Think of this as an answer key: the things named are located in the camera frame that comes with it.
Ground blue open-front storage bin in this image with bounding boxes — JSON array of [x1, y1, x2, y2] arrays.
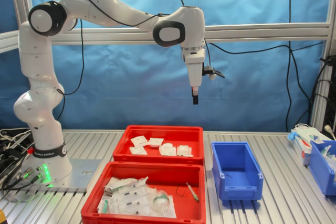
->
[[211, 142, 264, 201]]

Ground blue bin full of packets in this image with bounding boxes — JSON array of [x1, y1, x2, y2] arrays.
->
[[308, 140, 336, 197]]

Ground white sterile packet black marks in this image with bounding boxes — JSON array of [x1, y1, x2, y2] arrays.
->
[[109, 189, 158, 217]]

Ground clear packet with green ring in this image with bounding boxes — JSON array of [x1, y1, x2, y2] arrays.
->
[[145, 186, 177, 219]]

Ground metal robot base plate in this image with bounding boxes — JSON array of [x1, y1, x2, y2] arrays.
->
[[54, 157, 102, 194]]

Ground thin black wire loop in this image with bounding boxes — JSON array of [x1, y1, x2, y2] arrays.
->
[[176, 185, 188, 198]]

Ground pile of face masks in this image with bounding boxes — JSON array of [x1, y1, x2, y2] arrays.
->
[[293, 123, 325, 144]]

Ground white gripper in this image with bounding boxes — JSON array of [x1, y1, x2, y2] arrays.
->
[[183, 49, 206, 105]]

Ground white carton red blue print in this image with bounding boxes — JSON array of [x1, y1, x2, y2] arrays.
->
[[290, 129, 313, 167]]

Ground red crate with medical supplies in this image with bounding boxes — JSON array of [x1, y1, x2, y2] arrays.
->
[[80, 161, 207, 224]]

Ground short aluminium frame beam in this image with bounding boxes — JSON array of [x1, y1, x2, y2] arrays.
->
[[0, 30, 27, 54]]

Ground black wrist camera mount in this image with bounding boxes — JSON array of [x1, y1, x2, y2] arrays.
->
[[203, 62, 225, 81]]

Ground black cable bundle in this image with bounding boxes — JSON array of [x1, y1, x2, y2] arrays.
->
[[311, 55, 336, 110]]

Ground red crate with bandages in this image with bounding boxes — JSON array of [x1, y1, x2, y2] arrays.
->
[[112, 125, 205, 166]]

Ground flat white bandage packet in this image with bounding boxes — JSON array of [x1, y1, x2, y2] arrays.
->
[[148, 137, 165, 148], [131, 135, 147, 147], [129, 146, 147, 155]]

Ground long aluminium frame beam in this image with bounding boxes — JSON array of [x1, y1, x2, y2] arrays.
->
[[31, 23, 332, 46]]

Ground black sagging cable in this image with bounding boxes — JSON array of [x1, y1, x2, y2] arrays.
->
[[206, 40, 325, 126]]

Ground blue fabric curtain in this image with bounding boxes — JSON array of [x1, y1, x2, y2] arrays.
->
[[0, 0, 336, 133]]

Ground small plastic syringe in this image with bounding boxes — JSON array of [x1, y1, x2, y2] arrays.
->
[[185, 182, 200, 204]]

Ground packet with green cannula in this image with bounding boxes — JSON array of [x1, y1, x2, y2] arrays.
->
[[97, 196, 113, 214]]

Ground black camera cable on arm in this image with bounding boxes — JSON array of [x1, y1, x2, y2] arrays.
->
[[56, 0, 211, 121]]

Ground cable bundle at robot base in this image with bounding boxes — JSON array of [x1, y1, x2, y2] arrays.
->
[[0, 127, 35, 191]]

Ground white packet with barcode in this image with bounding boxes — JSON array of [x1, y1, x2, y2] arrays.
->
[[104, 176, 149, 196]]

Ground white packets in blue bin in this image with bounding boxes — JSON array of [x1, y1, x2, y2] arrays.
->
[[317, 144, 336, 169]]

